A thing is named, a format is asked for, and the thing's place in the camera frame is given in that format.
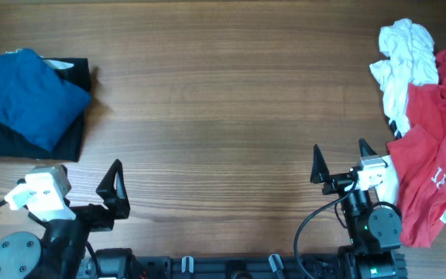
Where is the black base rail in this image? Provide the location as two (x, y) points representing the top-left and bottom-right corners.
(77, 253), (408, 279)

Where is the white garment under black stack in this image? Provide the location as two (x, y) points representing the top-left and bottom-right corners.
(4, 48), (75, 71)

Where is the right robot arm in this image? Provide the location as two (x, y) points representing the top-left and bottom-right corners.
(310, 139), (408, 279)

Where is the right black camera cable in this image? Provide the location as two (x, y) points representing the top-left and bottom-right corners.
(293, 180), (359, 279)

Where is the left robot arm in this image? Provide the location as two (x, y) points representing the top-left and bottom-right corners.
(0, 160), (142, 278)

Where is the white t-shirt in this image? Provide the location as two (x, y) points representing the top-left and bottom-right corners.
(369, 18), (441, 206)

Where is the folded black garment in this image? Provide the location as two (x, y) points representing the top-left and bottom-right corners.
(0, 50), (91, 161)

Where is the red t-shirt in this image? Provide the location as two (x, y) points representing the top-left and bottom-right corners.
(387, 50), (446, 247)

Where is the blue polo shirt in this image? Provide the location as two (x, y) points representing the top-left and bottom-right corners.
(0, 49), (91, 151)

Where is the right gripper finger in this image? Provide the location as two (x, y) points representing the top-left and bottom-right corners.
(359, 138), (378, 157)
(310, 144), (330, 184)

